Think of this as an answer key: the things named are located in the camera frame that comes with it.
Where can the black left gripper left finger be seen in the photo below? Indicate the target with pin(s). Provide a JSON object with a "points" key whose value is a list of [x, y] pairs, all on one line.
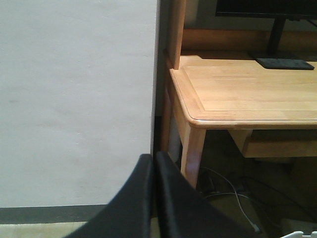
{"points": [[128, 215]]}

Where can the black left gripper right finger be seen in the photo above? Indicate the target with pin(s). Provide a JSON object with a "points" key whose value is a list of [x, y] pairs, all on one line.
{"points": [[183, 213]]}

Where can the light wooden desk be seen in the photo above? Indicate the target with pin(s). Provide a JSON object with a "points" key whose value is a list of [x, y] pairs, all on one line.
{"points": [[212, 83]]}

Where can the black computer monitor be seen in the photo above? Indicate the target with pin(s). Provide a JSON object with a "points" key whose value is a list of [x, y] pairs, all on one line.
{"points": [[280, 11]]}

